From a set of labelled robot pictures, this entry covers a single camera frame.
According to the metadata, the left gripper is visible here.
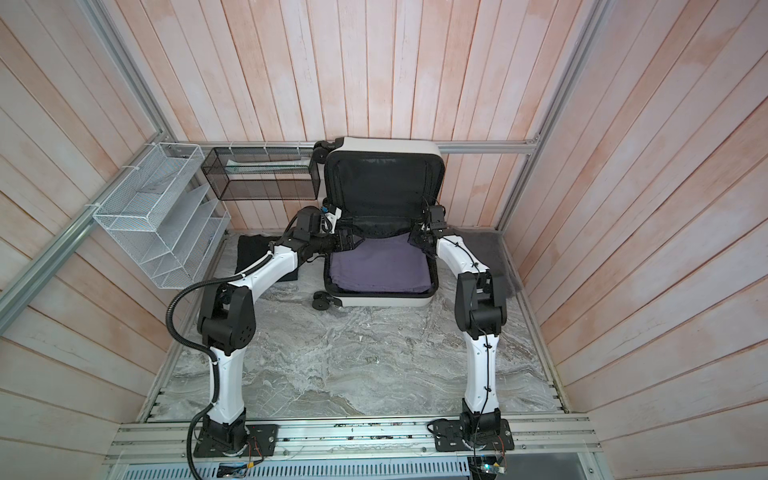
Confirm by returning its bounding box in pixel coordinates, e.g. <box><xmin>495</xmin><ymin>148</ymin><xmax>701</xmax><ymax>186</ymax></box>
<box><xmin>310</xmin><ymin>227</ymin><xmax>365</xmax><ymax>253</ymax></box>

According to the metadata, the purple towel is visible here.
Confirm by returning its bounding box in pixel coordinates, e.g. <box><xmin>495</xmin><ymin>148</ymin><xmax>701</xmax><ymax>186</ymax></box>
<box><xmin>329</xmin><ymin>234</ymin><xmax>433</xmax><ymax>294</ymax></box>

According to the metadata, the black t-shirt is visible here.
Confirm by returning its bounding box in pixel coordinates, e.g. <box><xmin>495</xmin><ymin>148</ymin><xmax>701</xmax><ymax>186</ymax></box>
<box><xmin>235</xmin><ymin>235</ymin><xmax>296</xmax><ymax>273</ymax></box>

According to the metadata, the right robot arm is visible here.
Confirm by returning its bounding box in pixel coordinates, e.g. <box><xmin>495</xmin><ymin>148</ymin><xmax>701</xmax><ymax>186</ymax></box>
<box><xmin>409</xmin><ymin>204</ymin><xmax>507</xmax><ymax>450</ymax></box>

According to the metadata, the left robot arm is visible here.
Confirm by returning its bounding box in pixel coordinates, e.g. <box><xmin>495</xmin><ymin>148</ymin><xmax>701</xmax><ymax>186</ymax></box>
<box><xmin>187</xmin><ymin>207</ymin><xmax>343</xmax><ymax>458</ymax></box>

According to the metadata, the white and black suitcase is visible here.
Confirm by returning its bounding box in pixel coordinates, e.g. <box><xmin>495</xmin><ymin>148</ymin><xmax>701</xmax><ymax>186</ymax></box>
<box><xmin>312</xmin><ymin>137</ymin><xmax>445</xmax><ymax>311</ymax></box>

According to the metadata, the grey folded towel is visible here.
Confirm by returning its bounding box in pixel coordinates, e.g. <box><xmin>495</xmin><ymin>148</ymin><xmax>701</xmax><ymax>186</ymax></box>
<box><xmin>458</xmin><ymin>229</ymin><xmax>520</xmax><ymax>299</ymax></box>

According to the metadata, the green circuit board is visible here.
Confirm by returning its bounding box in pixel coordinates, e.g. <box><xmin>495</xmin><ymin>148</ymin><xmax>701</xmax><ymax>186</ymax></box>
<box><xmin>474</xmin><ymin>457</ymin><xmax>506</xmax><ymax>478</ymax></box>

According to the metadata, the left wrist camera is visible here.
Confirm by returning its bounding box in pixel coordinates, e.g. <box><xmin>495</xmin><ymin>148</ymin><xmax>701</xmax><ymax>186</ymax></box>
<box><xmin>321</xmin><ymin>206</ymin><xmax>342</xmax><ymax>234</ymax></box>

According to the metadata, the black mesh wall basket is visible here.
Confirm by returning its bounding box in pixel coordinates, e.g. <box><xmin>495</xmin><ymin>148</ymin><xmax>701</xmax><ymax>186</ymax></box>
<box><xmin>202</xmin><ymin>146</ymin><xmax>320</xmax><ymax>201</ymax></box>

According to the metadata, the white wire mesh rack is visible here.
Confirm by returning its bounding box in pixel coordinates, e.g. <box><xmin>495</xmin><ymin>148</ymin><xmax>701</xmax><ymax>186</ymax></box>
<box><xmin>94</xmin><ymin>143</ymin><xmax>230</xmax><ymax>290</ymax></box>

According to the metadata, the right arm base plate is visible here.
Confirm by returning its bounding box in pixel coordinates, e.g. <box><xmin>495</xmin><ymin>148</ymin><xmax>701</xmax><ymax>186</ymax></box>
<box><xmin>427</xmin><ymin>418</ymin><xmax>515</xmax><ymax>452</ymax></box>

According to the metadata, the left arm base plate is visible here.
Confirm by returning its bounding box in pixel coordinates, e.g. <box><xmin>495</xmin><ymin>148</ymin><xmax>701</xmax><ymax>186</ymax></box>
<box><xmin>192</xmin><ymin>423</ymin><xmax>279</xmax><ymax>459</ymax></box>

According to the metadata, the aluminium front rail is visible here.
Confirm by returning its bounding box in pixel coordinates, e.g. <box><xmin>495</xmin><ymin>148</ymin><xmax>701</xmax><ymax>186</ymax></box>
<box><xmin>104</xmin><ymin>414</ymin><xmax>602</xmax><ymax>465</ymax></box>

